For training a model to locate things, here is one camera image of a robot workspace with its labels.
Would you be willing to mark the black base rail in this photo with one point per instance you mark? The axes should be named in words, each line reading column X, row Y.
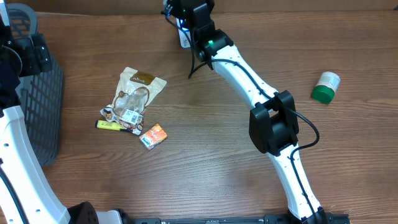
column 266, row 219

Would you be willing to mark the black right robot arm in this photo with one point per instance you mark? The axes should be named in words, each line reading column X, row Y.
column 273, row 119

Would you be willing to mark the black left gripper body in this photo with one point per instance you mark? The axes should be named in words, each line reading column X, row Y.
column 34, row 60

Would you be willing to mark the dark grey plastic basket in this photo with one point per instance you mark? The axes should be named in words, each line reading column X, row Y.
column 41, row 95

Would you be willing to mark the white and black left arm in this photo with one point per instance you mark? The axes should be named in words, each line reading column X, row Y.
column 26, row 196

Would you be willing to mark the beige Pantree snack bag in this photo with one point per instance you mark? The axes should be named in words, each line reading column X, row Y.
column 134, row 92

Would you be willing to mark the yellow and blue bar packet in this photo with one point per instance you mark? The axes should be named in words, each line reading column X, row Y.
column 110, row 126

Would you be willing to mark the white barcode scanner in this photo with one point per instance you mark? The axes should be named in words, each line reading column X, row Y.
column 184, row 39

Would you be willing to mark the orange snack packet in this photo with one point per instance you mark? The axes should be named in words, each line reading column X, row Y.
column 153, row 137

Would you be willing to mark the green lid white jar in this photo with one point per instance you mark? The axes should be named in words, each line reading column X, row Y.
column 326, row 87

